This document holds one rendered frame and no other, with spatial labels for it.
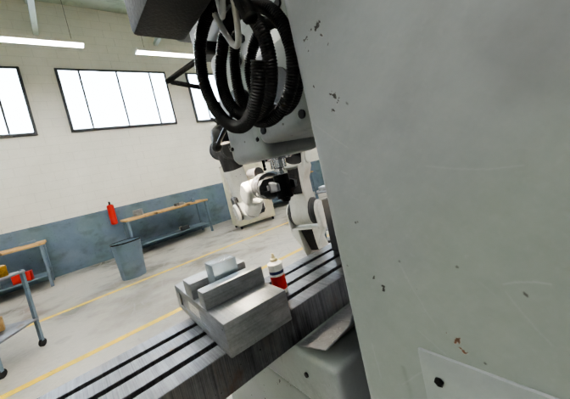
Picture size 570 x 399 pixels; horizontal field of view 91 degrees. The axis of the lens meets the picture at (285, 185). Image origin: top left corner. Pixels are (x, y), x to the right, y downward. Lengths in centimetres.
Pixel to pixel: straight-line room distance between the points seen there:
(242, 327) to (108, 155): 785
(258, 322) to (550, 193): 51
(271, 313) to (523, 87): 55
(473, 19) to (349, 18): 12
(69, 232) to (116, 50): 472
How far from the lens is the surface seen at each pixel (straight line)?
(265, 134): 64
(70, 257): 818
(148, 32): 50
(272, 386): 97
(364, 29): 33
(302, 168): 144
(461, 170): 29
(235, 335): 61
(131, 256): 545
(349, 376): 69
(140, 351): 79
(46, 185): 818
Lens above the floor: 128
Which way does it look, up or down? 4 degrees down
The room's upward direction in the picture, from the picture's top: 13 degrees counter-clockwise
